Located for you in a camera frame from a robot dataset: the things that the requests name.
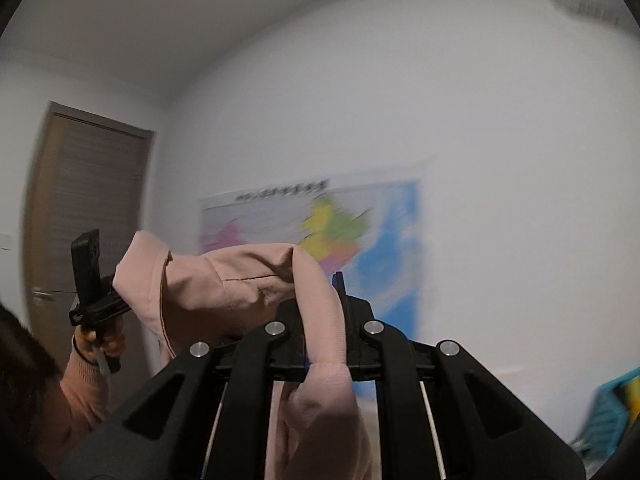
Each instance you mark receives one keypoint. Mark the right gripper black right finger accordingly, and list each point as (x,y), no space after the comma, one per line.
(442,414)

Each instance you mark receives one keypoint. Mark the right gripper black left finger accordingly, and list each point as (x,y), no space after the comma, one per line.
(205,415)

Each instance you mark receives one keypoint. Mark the pink coat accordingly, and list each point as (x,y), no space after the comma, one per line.
(316,429)

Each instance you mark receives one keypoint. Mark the person's left hand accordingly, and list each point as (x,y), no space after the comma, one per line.
(111,342)

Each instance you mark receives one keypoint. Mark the person's dark hair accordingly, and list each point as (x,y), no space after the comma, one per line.
(27,373)

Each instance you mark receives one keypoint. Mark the brown wooden door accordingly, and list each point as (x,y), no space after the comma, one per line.
(88,174)

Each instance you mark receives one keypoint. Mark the silver door handle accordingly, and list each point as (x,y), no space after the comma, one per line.
(40,295)

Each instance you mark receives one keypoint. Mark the white light switch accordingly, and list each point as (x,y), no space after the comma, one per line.
(6,241)

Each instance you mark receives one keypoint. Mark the colourful wall map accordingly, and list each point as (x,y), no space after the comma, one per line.
(366,225)

